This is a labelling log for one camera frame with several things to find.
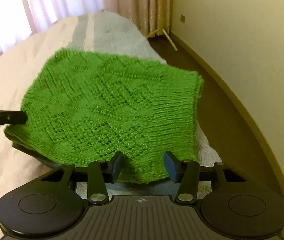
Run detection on green knitted vest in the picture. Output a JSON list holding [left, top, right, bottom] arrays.
[[4, 49, 204, 184]]

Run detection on wall socket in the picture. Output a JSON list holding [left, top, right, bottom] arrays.
[[180, 14, 185, 23]]

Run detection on wooden stand legs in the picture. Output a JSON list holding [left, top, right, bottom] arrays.
[[145, 0, 178, 52]]

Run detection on folded blue garment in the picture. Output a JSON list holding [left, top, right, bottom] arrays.
[[12, 142, 179, 198]]

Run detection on grey patterned bedspread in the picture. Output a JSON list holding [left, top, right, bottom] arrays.
[[0, 12, 220, 238]]

